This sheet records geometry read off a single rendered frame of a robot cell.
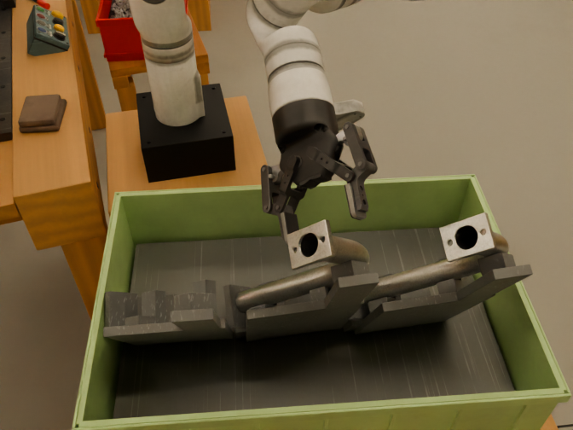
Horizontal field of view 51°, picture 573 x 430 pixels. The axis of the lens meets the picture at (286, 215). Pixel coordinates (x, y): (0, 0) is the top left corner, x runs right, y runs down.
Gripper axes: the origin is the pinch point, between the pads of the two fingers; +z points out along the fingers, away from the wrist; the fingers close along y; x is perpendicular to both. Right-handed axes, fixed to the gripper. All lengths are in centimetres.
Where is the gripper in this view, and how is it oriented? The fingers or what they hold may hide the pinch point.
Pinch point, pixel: (324, 227)
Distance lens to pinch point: 66.9
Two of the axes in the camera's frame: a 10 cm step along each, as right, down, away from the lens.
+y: 7.5, -3.3, -5.8
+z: 1.5, 9.3, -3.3
